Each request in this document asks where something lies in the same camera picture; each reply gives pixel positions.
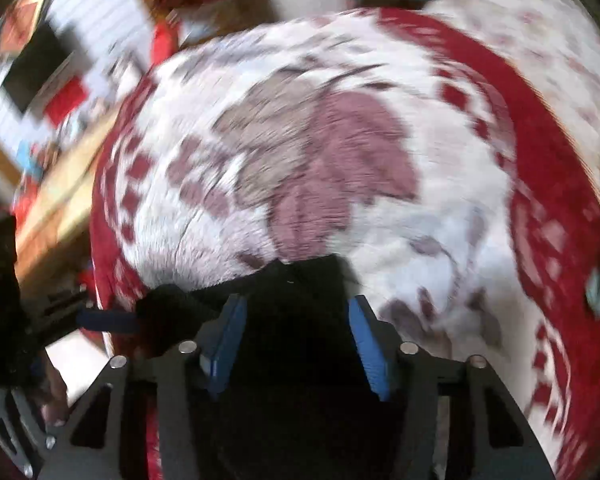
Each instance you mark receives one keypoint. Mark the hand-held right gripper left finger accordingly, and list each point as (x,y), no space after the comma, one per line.
(227,345)

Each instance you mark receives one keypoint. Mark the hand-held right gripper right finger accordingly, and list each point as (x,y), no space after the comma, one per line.
(370,345)

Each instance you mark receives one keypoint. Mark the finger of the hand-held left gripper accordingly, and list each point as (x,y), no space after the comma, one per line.
(105,321)

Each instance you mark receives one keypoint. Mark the person's left hand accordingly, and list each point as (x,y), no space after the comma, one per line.
(55,400)

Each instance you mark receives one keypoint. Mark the wooden furniture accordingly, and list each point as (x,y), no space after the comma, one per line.
(55,210)

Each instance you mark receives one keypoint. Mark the red and white floral blanket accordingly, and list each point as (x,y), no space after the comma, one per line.
(355,135)

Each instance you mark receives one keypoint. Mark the white patterned cloth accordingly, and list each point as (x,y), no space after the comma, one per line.
(80,35)

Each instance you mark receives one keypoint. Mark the small-flower print quilt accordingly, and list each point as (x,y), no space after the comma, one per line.
(555,35)

